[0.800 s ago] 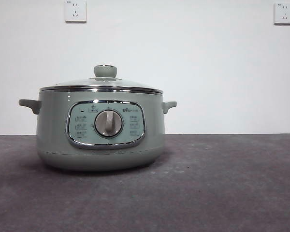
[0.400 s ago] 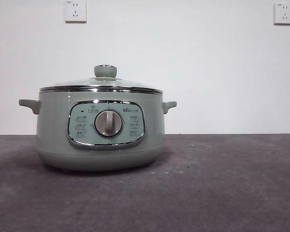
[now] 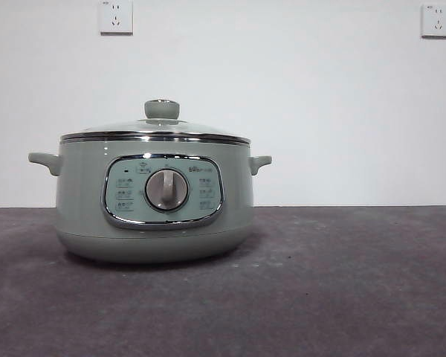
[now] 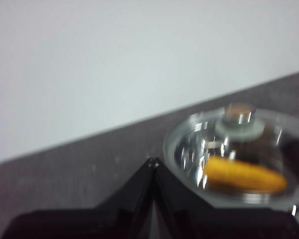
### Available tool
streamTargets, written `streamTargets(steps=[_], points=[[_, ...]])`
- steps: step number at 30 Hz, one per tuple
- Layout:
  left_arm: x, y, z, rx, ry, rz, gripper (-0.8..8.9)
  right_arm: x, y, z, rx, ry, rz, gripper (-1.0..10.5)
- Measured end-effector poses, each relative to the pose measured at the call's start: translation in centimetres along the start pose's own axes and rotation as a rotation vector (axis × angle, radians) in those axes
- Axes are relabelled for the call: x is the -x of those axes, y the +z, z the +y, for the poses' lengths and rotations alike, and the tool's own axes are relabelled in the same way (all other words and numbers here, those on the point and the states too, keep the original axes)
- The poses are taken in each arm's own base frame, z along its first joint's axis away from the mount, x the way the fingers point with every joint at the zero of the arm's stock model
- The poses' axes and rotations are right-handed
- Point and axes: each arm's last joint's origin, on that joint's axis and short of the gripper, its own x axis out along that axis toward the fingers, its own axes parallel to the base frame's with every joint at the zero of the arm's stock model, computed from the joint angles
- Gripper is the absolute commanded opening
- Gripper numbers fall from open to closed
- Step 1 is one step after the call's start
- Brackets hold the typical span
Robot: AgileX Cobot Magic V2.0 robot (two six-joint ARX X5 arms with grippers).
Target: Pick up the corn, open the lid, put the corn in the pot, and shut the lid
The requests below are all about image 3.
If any white wall socket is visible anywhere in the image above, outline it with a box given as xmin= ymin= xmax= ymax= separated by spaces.
xmin=421 ymin=3 xmax=446 ymax=39
xmin=99 ymin=0 xmax=134 ymax=36

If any glass lid with green knob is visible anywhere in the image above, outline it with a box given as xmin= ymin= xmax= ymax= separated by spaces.
xmin=60 ymin=98 xmax=252 ymax=145

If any pale green electric pot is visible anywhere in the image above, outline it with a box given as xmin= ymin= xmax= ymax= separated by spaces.
xmin=28 ymin=139 xmax=273 ymax=265

